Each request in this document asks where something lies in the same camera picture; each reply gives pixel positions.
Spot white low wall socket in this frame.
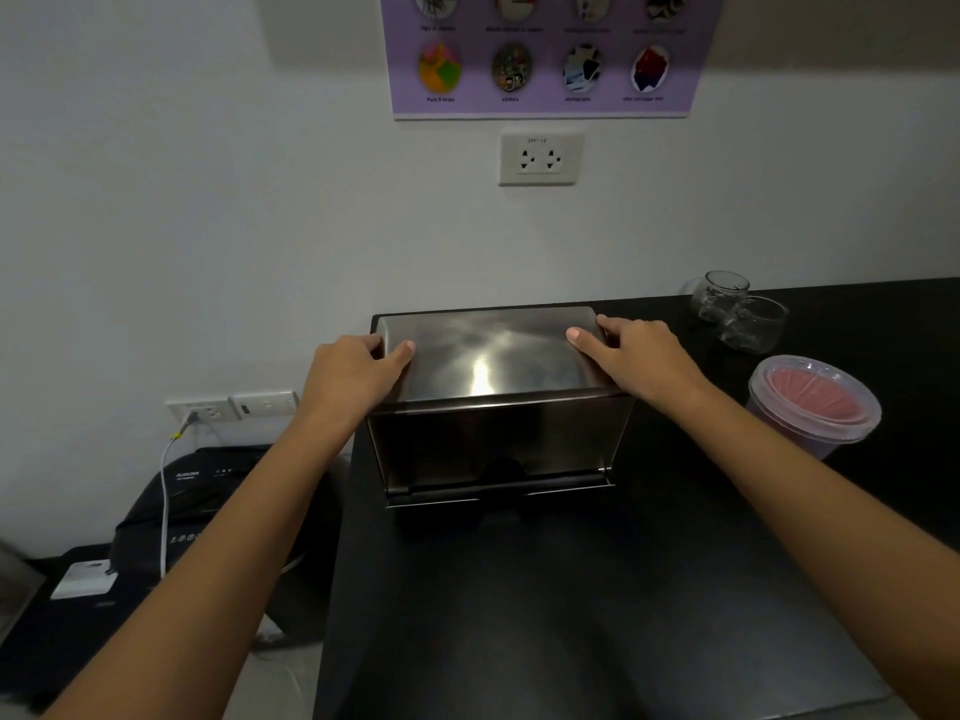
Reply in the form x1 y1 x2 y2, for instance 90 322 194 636
165 398 240 427

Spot white tag card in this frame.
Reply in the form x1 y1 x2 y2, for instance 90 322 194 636
49 560 120 601

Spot white power cable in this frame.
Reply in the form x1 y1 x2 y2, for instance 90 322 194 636
158 412 202 580

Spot clear plastic container pink filters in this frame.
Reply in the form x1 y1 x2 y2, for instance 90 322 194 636
746 355 883 462

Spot purple wall poster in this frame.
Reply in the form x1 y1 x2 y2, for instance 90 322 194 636
378 0 727 121

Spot person's right hand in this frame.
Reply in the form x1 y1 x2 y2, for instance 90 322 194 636
565 314 714 407

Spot white wall switch plate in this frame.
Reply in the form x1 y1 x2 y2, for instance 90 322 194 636
231 391 299 421

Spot clear glass cup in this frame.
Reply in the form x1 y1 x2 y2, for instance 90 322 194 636
718 295 790 357
690 270 752 325

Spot stainless steel paper towel dispenser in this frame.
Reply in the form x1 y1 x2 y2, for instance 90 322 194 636
365 305 636 511

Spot white double wall socket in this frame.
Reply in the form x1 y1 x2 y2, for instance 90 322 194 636
498 131 585 188

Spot person's left hand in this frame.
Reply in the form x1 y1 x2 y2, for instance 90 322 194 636
297 333 417 430

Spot person's left forearm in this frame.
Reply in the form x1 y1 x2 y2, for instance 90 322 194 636
41 408 355 720

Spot black paper shredder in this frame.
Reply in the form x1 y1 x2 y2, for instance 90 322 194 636
108 444 350 646

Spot person's right forearm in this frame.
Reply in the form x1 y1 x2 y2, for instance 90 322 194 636
675 382 960 720

